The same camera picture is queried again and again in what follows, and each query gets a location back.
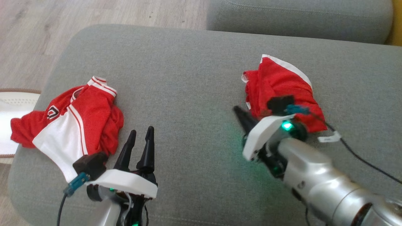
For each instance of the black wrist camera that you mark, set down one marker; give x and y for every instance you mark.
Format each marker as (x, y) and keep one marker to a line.
(279, 105)
(91, 164)

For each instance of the white laundry basket brown rim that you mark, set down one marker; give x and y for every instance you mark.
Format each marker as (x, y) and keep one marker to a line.
(12, 106)

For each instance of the red white basketball jersey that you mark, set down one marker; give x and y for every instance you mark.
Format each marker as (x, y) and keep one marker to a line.
(94, 113)

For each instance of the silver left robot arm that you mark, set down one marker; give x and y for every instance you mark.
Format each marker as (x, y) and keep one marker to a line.
(105, 215)

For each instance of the grey fabric sofa cushion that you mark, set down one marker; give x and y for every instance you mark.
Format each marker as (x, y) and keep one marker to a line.
(298, 22)

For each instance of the red mesh shorts white trim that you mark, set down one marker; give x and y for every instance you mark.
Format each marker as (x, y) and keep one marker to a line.
(279, 81)

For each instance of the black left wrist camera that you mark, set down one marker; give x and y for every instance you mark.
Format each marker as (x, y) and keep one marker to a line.
(91, 164)

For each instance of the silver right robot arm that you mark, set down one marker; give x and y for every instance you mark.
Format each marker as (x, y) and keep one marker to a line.
(314, 175)

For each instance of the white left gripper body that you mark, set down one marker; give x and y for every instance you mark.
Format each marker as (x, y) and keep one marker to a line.
(125, 180)

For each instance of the grey fabric sofa seat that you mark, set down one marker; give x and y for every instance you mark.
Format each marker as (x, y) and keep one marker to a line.
(188, 94)

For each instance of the yellow upholstered furniture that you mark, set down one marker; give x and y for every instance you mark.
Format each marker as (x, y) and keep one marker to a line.
(397, 22)

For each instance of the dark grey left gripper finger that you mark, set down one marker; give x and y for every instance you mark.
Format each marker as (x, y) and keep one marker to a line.
(127, 153)
(147, 153)

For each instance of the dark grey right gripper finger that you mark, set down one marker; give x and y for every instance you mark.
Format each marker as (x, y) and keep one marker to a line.
(246, 121)

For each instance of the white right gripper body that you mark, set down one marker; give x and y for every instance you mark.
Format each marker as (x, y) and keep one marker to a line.
(260, 135)

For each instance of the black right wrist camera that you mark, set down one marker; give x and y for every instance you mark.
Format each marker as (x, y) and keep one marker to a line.
(279, 105)

